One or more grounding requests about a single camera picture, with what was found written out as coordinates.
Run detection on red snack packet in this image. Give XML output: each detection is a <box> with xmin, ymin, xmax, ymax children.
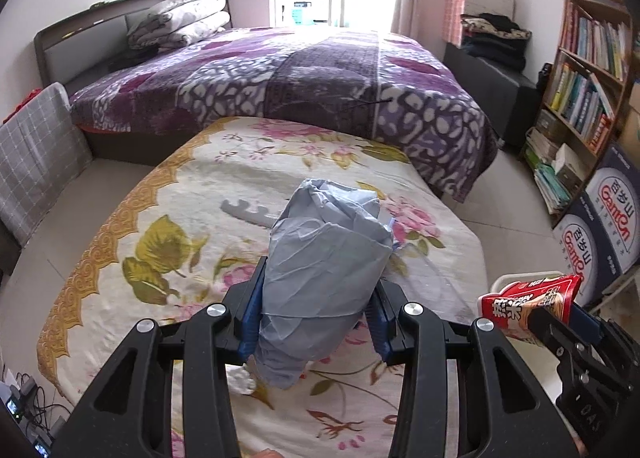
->
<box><xmin>477</xmin><ymin>274</ymin><xmax>585</xmax><ymax>346</ymax></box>

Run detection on pink patterned box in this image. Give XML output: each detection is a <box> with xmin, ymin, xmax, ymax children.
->
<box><xmin>444</xmin><ymin>0</ymin><xmax>516</xmax><ymax>46</ymax></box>

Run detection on red cloth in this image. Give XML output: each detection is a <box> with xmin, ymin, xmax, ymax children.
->
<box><xmin>2</xmin><ymin>87</ymin><xmax>46</xmax><ymax>124</ymax></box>

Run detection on crumpled white tissue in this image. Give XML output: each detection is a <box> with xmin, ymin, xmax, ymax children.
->
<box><xmin>227</xmin><ymin>363</ymin><xmax>258</xmax><ymax>396</ymax></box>

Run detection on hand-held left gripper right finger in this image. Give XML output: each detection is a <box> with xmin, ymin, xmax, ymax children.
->
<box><xmin>367</xmin><ymin>280</ymin><xmax>583</xmax><ymax>458</ymax></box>

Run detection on pile of dark clothes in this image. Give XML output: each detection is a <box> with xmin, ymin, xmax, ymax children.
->
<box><xmin>460</xmin><ymin>13</ymin><xmax>532</xmax><ymax>71</ymax></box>

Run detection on grey checked cushion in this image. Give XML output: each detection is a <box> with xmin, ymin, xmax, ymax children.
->
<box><xmin>0</xmin><ymin>82</ymin><xmax>95</xmax><ymax>249</ymax></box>

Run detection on stacked patterned pillows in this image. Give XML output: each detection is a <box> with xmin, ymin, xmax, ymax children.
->
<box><xmin>126</xmin><ymin>0</ymin><xmax>232</xmax><ymax>50</ymax></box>

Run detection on black bottle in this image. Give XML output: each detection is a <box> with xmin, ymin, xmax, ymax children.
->
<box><xmin>537</xmin><ymin>63</ymin><xmax>553</xmax><ymax>104</ymax></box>

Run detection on floral cream blanket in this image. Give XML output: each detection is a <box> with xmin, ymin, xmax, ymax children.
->
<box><xmin>37</xmin><ymin>115</ymin><xmax>491</xmax><ymax>458</ymax></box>

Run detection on stack of lying books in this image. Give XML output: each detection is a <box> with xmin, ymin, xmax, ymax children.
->
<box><xmin>525</xmin><ymin>128</ymin><xmax>586</xmax><ymax>214</ymax></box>

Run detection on blue white carton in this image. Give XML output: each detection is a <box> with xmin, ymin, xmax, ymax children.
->
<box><xmin>552</xmin><ymin>208</ymin><xmax>626</xmax><ymax>309</ymax></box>
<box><xmin>582</xmin><ymin>140</ymin><xmax>640</xmax><ymax>276</ymax></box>

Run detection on grey-blue plastic bag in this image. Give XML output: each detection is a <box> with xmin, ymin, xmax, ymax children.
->
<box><xmin>255</xmin><ymin>178</ymin><xmax>396</xmax><ymax>389</ymax></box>

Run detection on white rack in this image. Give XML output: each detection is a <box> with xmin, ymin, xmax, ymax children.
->
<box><xmin>600</xmin><ymin>272</ymin><xmax>640</xmax><ymax>310</ymax></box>

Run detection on dark storage bench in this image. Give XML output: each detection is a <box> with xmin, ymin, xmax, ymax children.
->
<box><xmin>444</xmin><ymin>43</ymin><xmax>541</xmax><ymax>149</ymax></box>

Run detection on wooden bookshelf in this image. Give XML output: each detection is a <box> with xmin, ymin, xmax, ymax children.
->
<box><xmin>520</xmin><ymin>0</ymin><xmax>636</xmax><ymax>229</ymax></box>

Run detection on tangle of black cables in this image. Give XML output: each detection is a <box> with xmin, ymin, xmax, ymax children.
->
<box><xmin>0</xmin><ymin>370</ymin><xmax>71</xmax><ymax>456</ymax></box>

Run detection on bed with purple quilt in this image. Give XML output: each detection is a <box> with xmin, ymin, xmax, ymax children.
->
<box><xmin>69</xmin><ymin>27</ymin><xmax>501</xmax><ymax>201</ymax></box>

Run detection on brown cardboard box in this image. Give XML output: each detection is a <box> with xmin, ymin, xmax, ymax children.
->
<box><xmin>625</xmin><ymin>83</ymin><xmax>640</xmax><ymax>154</ymax></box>

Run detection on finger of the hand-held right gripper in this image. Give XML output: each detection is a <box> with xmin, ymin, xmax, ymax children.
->
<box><xmin>570</xmin><ymin>303</ymin><xmax>608</xmax><ymax>346</ymax></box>
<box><xmin>529</xmin><ymin>307</ymin><xmax>591</xmax><ymax>374</ymax></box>

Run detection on row of upright books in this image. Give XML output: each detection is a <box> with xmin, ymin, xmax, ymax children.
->
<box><xmin>547</xmin><ymin>63</ymin><xmax>616</xmax><ymax>149</ymax></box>
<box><xmin>565</xmin><ymin>3</ymin><xmax>633</xmax><ymax>81</ymax></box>

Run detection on grey flat plastic piece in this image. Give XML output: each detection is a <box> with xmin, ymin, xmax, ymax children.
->
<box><xmin>220</xmin><ymin>198</ymin><xmax>281</xmax><ymax>229</ymax></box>

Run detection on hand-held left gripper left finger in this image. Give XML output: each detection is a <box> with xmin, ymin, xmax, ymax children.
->
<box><xmin>50</xmin><ymin>255</ymin><xmax>271</xmax><ymax>458</ymax></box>

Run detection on dark bed frame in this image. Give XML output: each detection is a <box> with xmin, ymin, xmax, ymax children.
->
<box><xmin>32</xmin><ymin>0</ymin><xmax>211</xmax><ymax>166</ymax></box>

